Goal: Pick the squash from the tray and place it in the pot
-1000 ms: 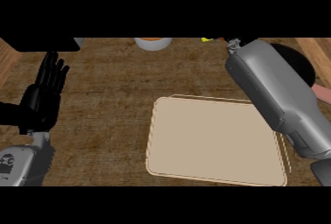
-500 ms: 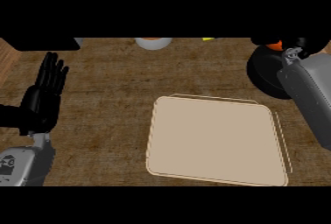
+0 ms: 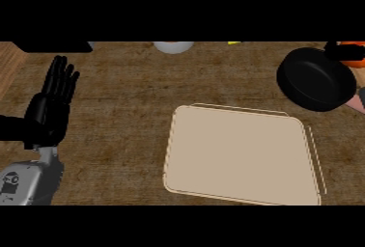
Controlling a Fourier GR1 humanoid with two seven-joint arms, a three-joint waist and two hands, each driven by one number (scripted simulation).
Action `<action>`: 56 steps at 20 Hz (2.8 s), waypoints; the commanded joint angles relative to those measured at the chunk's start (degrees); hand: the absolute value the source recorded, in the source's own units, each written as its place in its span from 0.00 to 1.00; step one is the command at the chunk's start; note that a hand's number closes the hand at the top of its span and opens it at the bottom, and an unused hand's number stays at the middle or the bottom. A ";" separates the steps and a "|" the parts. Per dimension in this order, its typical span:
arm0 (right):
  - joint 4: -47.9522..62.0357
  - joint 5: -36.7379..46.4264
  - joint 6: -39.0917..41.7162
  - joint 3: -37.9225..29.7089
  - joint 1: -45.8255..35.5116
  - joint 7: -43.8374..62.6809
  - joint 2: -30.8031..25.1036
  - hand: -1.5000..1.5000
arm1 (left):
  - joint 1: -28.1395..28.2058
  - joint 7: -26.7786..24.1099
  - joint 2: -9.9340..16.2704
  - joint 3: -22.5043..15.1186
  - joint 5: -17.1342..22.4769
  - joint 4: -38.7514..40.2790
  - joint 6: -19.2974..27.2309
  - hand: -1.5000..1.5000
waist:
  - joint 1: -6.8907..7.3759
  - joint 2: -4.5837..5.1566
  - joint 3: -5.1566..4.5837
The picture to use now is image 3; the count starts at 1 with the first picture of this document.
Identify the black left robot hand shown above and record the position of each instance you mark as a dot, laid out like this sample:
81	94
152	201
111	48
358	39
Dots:
49	109

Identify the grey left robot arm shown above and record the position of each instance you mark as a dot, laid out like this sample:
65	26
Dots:
30	183

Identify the beige tray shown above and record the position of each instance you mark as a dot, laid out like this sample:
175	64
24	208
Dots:
242	156

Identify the black pot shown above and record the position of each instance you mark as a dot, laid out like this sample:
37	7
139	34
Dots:
316	78

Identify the orange squash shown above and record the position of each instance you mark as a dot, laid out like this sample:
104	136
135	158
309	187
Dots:
353	53

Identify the black appliance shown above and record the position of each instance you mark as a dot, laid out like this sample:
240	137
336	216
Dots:
52	46

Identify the pale grey round object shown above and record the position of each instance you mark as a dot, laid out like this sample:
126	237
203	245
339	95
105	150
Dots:
173	47

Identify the small yellow object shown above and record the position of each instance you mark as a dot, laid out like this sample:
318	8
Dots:
234	42

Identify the pink flat object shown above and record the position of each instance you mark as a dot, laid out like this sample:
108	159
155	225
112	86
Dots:
356	102

